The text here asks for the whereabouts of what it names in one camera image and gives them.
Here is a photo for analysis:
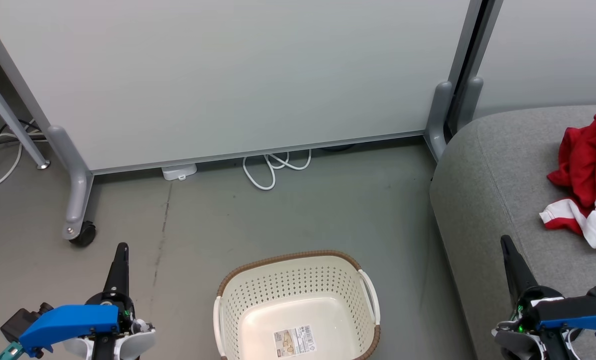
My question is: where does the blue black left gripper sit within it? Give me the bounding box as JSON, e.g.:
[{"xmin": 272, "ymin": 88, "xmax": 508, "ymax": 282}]
[{"xmin": 19, "ymin": 242, "xmax": 135, "ymax": 357}]

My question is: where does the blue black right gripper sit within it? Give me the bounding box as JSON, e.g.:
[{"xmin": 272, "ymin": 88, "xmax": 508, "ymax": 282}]
[{"xmin": 501, "ymin": 235, "xmax": 596, "ymax": 333}]

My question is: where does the red white garment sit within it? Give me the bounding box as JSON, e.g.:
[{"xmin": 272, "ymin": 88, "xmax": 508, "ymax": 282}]
[{"xmin": 539, "ymin": 112, "xmax": 596, "ymax": 258}]

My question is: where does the cream laundry basket brown rim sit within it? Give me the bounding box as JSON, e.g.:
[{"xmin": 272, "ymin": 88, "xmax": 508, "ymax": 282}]
[{"xmin": 213, "ymin": 250, "xmax": 381, "ymax": 360}]

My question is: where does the black caster wheel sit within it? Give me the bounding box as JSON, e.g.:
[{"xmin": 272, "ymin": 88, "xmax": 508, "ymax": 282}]
[{"xmin": 69, "ymin": 221, "xmax": 97, "ymax": 248}]

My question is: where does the grey fabric sofa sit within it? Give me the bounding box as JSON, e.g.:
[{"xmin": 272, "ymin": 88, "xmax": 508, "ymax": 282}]
[{"xmin": 429, "ymin": 104, "xmax": 596, "ymax": 360}]

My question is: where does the grey partition leg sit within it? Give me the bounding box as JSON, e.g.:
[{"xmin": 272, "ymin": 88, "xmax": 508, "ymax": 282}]
[
  {"xmin": 457, "ymin": 76, "xmax": 485, "ymax": 132},
  {"xmin": 424, "ymin": 81, "xmax": 454, "ymax": 162},
  {"xmin": 47, "ymin": 125, "xmax": 95, "ymax": 242}
]

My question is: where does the white power adapter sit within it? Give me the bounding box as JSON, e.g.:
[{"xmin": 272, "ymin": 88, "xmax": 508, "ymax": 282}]
[{"xmin": 161, "ymin": 163, "xmax": 198, "ymax": 181}]

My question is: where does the paper label sticker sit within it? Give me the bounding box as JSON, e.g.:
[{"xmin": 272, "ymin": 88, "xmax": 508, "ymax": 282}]
[{"xmin": 273, "ymin": 325, "xmax": 318, "ymax": 358}]

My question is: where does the grey metal table leg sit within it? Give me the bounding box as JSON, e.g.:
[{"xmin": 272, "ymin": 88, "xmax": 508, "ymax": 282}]
[{"xmin": 0, "ymin": 62, "xmax": 50, "ymax": 171}]

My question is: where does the narrow white partition panel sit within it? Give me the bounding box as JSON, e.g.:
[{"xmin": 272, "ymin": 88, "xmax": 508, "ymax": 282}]
[{"xmin": 473, "ymin": 0, "xmax": 596, "ymax": 120}]

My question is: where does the wide white partition panel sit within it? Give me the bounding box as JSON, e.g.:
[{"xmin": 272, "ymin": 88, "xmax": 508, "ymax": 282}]
[{"xmin": 0, "ymin": 0, "xmax": 484, "ymax": 176}]

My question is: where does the white long floor cable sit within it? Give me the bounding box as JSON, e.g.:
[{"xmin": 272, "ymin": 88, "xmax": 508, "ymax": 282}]
[{"xmin": 0, "ymin": 131, "xmax": 46, "ymax": 193}]

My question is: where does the white coiled floor cable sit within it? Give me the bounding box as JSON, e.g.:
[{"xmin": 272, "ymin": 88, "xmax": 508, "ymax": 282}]
[{"xmin": 242, "ymin": 149, "xmax": 312, "ymax": 191}]

